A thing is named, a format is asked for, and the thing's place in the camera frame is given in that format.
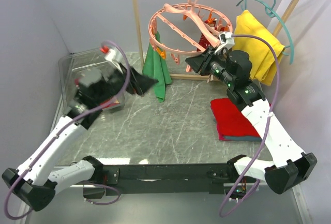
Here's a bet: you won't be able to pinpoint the red folded towel stack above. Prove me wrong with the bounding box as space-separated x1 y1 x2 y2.
210 98 262 142

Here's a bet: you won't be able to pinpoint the red patterned sock pair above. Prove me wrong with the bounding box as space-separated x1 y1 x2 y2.
196 12 220 52

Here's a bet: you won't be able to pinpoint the green hanging cloth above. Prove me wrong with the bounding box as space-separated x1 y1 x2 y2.
142 44 172 102

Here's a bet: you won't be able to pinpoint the pink round clip hanger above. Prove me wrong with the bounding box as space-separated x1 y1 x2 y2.
148 0 233 63

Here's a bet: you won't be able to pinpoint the black base bar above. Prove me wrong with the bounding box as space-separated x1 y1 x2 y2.
89 163 239 194

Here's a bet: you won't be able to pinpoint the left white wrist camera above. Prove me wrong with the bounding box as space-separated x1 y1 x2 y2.
100 46 123 71

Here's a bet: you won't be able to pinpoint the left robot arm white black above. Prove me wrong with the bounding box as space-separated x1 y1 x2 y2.
2 64 158 212

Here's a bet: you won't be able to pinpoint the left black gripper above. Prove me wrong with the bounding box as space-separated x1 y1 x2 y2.
95 62 159 105

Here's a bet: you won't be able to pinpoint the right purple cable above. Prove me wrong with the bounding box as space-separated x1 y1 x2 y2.
219 34 280 218

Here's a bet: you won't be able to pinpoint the brown sock pair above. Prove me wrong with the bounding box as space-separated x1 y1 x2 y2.
207 74 214 83

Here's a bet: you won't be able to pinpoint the clear plastic bin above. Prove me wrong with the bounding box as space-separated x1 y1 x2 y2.
58 48 115 109

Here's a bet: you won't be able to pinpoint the teal plastic hanger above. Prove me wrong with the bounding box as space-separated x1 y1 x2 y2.
236 0 294 65

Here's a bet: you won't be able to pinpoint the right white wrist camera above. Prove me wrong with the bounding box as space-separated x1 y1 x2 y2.
214 32 235 54

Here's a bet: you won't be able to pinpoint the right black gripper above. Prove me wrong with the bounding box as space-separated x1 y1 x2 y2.
185 47 235 87

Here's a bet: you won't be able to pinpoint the yellow hanging cloth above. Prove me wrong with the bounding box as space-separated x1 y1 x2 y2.
233 10 284 86

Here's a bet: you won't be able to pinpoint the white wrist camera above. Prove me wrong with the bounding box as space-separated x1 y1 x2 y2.
214 32 235 54
100 46 123 71

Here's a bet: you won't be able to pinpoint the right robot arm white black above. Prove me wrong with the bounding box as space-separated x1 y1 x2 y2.
185 48 317 195

